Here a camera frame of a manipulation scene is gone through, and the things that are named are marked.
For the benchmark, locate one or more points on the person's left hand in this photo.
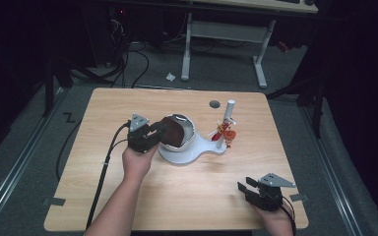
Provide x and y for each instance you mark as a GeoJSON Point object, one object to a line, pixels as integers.
{"type": "Point", "coordinates": [138, 164]}

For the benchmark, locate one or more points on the white-framed desk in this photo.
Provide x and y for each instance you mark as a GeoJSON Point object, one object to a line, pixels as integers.
{"type": "Point", "coordinates": [226, 31]}

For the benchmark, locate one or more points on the metal floor rail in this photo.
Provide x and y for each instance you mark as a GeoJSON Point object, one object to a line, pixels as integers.
{"type": "Point", "coordinates": [16, 164]}
{"type": "Point", "coordinates": [334, 183]}

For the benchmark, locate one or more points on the crumpled white paper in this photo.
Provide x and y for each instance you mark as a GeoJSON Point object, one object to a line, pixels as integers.
{"type": "Point", "coordinates": [170, 77]}

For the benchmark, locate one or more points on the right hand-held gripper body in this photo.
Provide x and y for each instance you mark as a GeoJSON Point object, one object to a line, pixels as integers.
{"type": "Point", "coordinates": [267, 196]}

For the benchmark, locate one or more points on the black metal stand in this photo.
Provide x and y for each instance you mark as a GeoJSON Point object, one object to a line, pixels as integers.
{"type": "Point", "coordinates": [48, 85]}
{"type": "Point", "coordinates": [318, 108]}

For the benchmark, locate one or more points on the brown leather pouch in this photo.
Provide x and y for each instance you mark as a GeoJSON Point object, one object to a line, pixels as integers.
{"type": "Point", "coordinates": [173, 131]}

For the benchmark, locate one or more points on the grey tape strip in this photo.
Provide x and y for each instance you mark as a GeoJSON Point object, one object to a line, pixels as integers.
{"type": "Point", "coordinates": [54, 201]}
{"type": "Point", "coordinates": [299, 197]}

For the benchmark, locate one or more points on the person's right hand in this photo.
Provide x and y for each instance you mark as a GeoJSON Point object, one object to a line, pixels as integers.
{"type": "Point", "coordinates": [277, 221]}

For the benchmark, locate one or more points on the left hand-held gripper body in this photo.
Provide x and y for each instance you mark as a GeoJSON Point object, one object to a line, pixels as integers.
{"type": "Point", "coordinates": [141, 137]}

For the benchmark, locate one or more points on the white stand with post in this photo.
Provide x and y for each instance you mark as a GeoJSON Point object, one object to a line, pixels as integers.
{"type": "Point", "coordinates": [190, 155]}

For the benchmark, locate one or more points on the white round bowl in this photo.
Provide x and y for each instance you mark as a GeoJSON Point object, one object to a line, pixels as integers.
{"type": "Point", "coordinates": [188, 131]}

